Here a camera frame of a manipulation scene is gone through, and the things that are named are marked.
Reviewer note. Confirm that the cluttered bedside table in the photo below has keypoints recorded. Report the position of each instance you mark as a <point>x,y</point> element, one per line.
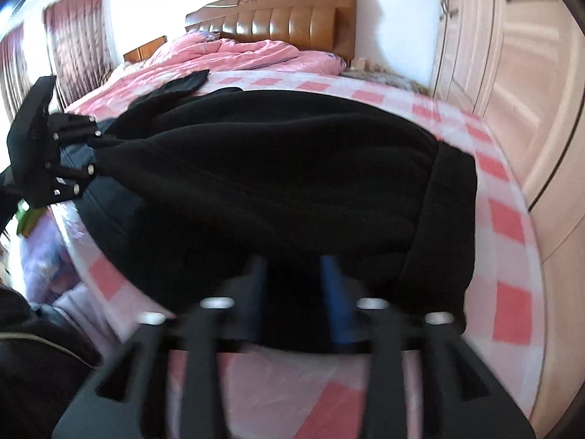
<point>366,70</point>

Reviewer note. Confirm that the wooden nightstand far side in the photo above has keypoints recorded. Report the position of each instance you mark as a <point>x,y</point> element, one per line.
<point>145,51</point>

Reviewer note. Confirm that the cream wardrobe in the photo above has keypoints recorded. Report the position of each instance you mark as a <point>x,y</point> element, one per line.
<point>519,64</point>

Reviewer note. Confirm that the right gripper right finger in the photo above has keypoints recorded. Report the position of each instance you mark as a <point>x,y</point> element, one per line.
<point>340,303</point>

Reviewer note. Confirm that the black pants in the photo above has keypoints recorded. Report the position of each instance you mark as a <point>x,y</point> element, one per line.
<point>191,189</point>

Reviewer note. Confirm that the pink quilt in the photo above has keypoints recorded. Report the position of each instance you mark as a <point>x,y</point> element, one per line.
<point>196,51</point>

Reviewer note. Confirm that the brown wooden headboard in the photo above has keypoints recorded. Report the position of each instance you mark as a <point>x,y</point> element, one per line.
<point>326,25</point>

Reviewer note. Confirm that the maroon curtain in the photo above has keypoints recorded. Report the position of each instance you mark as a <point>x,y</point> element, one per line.
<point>15,83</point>
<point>77,47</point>

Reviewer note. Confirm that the maroon curtain right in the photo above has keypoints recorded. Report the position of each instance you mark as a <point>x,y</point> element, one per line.
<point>77,47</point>

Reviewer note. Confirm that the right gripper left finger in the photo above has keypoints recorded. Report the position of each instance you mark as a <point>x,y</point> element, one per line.
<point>240,303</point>

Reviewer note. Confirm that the pink checkered bed sheet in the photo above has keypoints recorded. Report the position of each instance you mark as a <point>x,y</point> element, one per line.
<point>461,397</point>

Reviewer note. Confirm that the maroon curtain left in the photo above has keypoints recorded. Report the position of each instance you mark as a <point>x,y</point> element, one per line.
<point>15,83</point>

